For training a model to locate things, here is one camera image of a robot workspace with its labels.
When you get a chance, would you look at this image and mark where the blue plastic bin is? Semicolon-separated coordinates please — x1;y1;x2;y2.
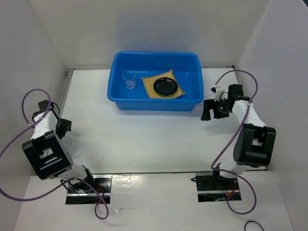
107;51;204;112

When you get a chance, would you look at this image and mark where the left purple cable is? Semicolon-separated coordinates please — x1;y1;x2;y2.
0;88;109;220

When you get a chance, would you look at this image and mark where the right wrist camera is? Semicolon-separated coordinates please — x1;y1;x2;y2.
211;85;228;102

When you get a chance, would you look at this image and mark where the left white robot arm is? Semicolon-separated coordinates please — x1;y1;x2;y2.
22;109;96;193

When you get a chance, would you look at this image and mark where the black cable loop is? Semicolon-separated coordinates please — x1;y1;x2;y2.
244;220;265;231

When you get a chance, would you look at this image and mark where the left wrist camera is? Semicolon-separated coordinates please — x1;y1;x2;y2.
32;100;60;121

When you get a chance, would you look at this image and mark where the purple cable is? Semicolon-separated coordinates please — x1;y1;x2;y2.
210;69;259;215
0;88;109;220

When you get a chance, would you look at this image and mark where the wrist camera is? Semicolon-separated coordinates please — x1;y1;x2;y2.
32;100;60;121
211;85;228;102

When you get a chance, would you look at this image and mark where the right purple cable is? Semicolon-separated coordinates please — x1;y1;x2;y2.
210;69;259;215

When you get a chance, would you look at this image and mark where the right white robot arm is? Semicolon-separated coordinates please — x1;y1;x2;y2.
201;84;276;189

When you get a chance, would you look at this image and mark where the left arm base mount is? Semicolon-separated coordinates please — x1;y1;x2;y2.
65;174;112;205

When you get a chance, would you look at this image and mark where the woven bamboo placemat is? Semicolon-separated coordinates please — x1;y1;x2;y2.
141;69;185;99

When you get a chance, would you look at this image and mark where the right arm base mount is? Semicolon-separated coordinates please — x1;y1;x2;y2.
191;172;242;202

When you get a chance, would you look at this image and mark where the green round plate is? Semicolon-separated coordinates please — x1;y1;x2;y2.
153;93;181;99

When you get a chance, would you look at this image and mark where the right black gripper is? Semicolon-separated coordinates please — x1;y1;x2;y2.
201;98;231;120

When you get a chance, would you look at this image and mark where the black round bowl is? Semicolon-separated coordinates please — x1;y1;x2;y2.
153;77;178;97

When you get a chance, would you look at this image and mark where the clear plastic cup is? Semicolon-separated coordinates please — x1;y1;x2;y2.
122;70;136;90
62;136;74;155

